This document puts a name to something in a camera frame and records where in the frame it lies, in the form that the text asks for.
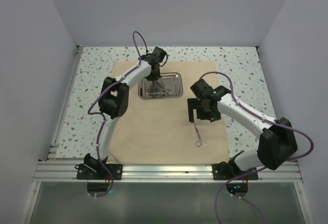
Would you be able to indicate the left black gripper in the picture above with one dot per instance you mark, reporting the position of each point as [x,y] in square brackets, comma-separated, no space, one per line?
[155,77]

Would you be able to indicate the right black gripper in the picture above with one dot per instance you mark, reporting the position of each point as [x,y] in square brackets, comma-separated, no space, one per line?
[212,116]

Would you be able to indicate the steel surgical scissors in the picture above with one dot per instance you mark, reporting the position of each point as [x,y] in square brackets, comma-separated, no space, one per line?
[200,142]

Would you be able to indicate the beige cloth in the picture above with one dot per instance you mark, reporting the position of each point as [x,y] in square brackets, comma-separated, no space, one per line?
[158,131]

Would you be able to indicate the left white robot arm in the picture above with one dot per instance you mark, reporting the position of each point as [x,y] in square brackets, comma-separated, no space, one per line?
[113,101]

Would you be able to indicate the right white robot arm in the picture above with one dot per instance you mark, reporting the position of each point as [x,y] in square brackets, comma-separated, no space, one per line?
[277,141]

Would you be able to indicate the steel instrument tray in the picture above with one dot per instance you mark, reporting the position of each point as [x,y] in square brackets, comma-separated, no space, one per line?
[144,85]

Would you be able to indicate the steel scissors in tray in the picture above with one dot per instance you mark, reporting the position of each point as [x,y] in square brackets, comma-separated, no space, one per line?
[167,88]

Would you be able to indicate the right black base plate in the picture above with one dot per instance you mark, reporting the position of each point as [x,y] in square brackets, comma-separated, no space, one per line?
[227,171]

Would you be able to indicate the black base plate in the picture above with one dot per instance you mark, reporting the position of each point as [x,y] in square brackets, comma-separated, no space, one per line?
[227,171]
[86,173]

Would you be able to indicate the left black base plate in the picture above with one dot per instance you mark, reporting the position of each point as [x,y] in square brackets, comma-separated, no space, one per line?
[86,173]

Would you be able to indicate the aluminium rail frame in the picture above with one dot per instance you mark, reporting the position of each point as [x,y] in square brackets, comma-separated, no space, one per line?
[57,196]

